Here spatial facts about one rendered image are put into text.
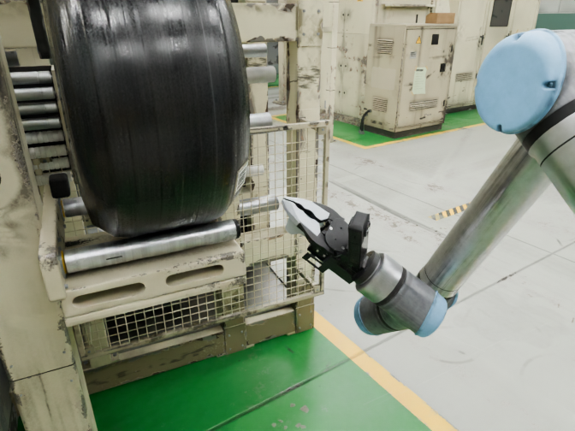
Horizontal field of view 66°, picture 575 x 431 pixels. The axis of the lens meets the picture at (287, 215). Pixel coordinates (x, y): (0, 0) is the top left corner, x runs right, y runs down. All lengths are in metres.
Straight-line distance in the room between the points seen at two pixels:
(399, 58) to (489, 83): 4.73
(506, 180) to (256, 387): 1.32
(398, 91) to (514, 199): 4.58
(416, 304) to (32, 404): 0.84
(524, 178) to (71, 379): 1.00
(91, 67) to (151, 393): 1.42
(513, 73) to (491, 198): 0.30
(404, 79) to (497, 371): 3.88
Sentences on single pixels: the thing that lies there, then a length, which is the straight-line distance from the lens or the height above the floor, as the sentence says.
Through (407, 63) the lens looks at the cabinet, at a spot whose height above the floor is 0.84.
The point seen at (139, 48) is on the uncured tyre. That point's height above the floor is 1.28.
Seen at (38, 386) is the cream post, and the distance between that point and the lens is 1.16.
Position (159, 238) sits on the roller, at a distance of 0.91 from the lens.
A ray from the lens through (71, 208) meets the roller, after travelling 1.16.
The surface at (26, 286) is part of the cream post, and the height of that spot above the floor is 0.84.
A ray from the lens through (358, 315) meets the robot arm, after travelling 1.00.
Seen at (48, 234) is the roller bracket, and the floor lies 0.95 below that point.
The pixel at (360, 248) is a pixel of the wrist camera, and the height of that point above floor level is 0.95.
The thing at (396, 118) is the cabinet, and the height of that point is 0.24.
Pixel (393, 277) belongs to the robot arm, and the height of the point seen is 0.88.
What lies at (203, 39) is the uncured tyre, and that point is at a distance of 0.74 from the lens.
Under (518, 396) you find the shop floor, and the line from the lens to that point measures 2.02.
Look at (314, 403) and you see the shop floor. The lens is 1.80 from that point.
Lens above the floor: 1.32
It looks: 24 degrees down
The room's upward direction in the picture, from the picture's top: straight up
